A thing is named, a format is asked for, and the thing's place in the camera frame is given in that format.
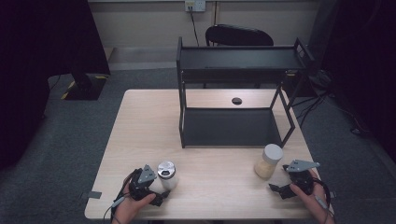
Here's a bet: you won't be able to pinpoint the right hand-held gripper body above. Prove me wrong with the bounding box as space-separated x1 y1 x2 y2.
282 159 320 196

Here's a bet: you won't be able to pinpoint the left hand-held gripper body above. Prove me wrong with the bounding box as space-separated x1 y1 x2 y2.
128 163 158 202

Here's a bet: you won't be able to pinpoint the glass jar with metal lid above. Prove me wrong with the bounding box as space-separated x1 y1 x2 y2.
156 161 179 191

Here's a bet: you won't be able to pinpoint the glass jar with white lid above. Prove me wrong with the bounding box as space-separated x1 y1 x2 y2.
254 143 284 180

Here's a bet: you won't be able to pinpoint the black metal shelf rack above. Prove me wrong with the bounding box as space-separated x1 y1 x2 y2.
176 36 316 149

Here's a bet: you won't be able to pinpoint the person's right hand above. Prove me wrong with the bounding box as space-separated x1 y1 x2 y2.
290 170 335 224

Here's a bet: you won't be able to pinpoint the person's left hand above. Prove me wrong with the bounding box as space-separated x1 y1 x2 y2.
112 183 157 224

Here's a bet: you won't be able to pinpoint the black stand base, yellow tape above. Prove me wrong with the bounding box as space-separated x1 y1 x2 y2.
60 62 110 101

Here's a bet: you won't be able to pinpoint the black curtain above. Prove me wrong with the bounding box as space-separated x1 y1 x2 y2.
0 0 111 171
306 0 396 162

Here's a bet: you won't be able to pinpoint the black chair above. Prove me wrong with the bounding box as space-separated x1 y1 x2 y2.
204 23 275 90

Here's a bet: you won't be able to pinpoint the right hand-held gripper cable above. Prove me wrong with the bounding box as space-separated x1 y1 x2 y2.
312 178 333 218

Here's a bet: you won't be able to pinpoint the hand-held gripper cable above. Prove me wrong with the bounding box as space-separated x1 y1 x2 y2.
312 178 333 218
104 169 141 223

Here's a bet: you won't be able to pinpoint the left hand-held gripper cable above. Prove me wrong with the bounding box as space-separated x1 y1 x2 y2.
104 169 141 223

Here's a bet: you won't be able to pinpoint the black floor cables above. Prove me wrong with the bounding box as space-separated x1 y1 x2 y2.
292 90 331 129

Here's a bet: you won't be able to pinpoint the black power cable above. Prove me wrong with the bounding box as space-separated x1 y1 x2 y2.
188 7 201 48

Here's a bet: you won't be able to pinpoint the white wall socket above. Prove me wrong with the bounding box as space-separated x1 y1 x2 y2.
184 0 207 13

